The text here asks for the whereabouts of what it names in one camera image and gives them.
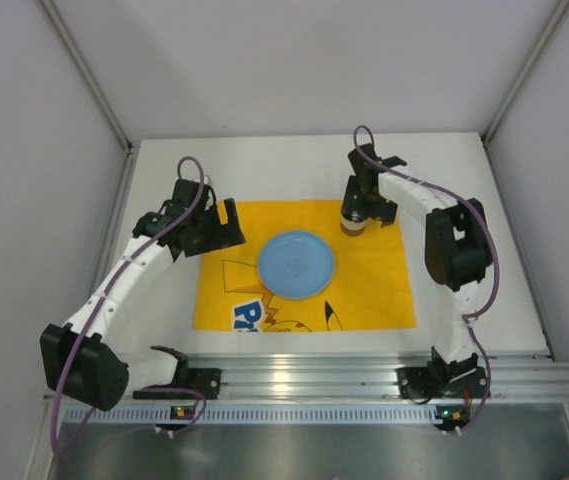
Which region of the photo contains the steel cup with brown base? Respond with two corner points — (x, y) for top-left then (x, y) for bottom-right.
(340, 212), (367, 236)

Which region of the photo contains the light blue plastic plate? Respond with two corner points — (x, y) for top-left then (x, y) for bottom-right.
(257, 230), (335, 300)

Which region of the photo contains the yellow printed cloth mat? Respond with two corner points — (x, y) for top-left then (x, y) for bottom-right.
(193, 200), (416, 333)

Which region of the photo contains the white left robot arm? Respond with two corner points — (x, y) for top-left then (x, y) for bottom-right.
(40, 179), (245, 411)

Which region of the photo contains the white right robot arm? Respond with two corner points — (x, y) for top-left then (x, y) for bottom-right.
(341, 143), (500, 404)

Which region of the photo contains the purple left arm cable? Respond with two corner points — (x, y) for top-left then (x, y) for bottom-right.
(49, 155), (215, 454)

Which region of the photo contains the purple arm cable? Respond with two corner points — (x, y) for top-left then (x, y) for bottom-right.
(49, 155), (215, 454)
(353, 124), (503, 431)

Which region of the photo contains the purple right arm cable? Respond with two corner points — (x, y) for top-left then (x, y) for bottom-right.
(353, 124), (503, 431)

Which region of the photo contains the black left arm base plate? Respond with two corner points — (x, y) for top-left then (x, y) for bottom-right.
(132, 367), (222, 400)

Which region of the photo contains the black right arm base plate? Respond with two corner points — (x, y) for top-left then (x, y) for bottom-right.
(396, 367), (488, 404)

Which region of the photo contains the perforated metal cable tray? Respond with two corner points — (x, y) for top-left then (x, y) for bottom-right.
(63, 403), (470, 426)

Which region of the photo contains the aluminium table edge rail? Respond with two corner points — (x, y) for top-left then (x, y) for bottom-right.
(43, 352), (569, 404)

